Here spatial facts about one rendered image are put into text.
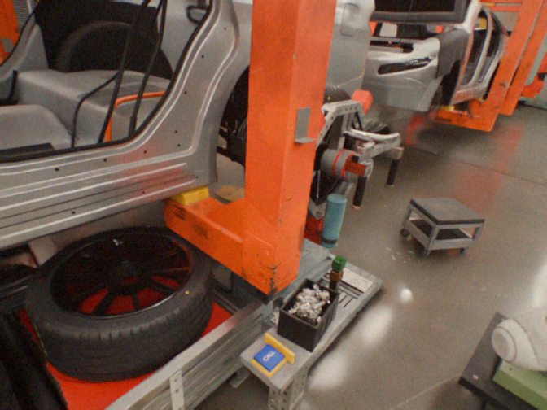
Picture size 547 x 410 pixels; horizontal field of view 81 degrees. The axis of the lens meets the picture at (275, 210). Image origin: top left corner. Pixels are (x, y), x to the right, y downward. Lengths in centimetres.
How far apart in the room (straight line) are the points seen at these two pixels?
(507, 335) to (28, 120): 214
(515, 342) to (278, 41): 114
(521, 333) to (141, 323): 121
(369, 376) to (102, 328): 117
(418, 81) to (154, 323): 355
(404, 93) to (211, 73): 289
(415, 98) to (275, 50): 325
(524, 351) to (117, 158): 146
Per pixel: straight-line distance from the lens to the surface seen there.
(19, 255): 263
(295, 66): 89
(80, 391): 138
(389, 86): 396
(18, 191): 116
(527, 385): 154
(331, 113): 140
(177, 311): 120
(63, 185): 118
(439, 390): 184
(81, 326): 123
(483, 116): 499
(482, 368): 159
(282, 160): 94
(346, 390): 167
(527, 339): 134
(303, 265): 186
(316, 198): 173
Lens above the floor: 135
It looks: 28 degrees down
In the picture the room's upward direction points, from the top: 5 degrees clockwise
